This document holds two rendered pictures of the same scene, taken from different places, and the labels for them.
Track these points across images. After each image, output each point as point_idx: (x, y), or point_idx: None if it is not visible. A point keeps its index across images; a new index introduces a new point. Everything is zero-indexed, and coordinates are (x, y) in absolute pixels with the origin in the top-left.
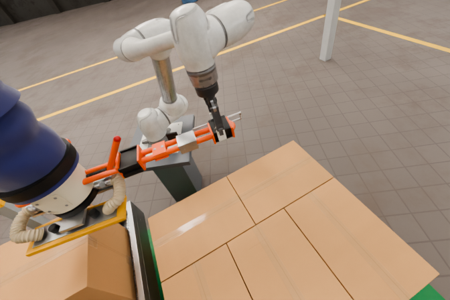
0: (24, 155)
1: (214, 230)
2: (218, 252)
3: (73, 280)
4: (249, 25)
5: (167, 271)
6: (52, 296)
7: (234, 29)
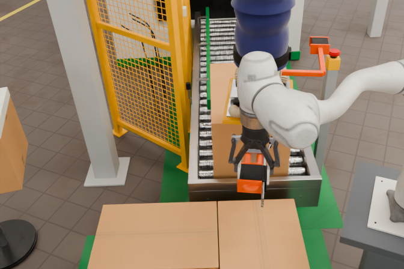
0: (242, 37)
1: (241, 261)
2: (214, 256)
3: (220, 116)
4: (271, 132)
5: (223, 207)
6: (217, 108)
7: (257, 110)
